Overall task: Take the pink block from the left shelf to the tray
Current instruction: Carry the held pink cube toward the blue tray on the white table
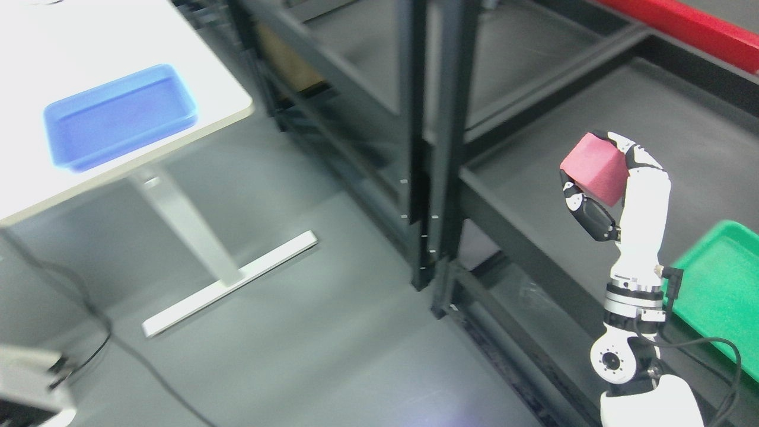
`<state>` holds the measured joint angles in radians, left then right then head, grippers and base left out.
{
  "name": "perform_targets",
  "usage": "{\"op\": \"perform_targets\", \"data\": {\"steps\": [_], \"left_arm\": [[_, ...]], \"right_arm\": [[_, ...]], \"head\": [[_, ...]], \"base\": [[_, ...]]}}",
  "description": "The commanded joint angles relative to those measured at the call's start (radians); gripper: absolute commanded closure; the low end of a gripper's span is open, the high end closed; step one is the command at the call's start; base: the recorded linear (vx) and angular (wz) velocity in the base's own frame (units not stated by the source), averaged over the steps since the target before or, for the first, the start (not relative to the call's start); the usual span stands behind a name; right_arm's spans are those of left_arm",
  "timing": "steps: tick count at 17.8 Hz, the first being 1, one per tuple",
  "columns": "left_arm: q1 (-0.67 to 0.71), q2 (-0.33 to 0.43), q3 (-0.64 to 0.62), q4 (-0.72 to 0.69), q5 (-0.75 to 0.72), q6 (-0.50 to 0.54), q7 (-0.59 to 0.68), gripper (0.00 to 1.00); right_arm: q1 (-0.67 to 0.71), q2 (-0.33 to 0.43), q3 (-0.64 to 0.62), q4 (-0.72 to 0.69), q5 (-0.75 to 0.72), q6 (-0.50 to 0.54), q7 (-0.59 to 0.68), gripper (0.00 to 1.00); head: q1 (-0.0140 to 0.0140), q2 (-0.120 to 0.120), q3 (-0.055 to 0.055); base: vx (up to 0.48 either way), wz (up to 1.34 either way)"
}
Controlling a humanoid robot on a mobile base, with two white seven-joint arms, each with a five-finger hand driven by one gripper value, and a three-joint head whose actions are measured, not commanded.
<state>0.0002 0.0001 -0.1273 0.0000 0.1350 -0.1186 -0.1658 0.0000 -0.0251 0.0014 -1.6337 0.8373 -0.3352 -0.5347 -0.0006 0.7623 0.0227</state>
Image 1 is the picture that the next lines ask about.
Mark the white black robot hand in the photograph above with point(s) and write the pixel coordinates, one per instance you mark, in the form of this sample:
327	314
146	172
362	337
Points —
637	222

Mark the pink block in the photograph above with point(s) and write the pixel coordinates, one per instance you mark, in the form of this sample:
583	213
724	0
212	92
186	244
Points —
598	168

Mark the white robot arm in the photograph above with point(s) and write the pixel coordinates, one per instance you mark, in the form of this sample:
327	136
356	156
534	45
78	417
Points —
627	356

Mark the green tray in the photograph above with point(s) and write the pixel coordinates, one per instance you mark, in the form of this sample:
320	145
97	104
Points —
719	290

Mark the black right shelf rack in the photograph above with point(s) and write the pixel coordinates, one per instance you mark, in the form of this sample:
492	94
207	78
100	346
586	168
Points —
520	82

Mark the black shelf rack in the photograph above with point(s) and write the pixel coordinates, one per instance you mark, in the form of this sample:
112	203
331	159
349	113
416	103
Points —
520	82
347	78

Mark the black left shelf rack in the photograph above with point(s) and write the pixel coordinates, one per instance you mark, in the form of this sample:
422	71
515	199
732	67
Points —
347	78

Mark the blue tray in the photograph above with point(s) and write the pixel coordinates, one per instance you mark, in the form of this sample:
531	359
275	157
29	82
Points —
106	122

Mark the clear plastic bag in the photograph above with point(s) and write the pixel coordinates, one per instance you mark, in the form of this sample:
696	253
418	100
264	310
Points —
533	297

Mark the red metal beam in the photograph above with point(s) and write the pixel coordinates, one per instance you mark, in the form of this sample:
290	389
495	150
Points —
725	40

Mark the white table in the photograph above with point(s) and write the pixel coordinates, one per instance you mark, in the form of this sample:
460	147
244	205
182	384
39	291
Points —
53	49

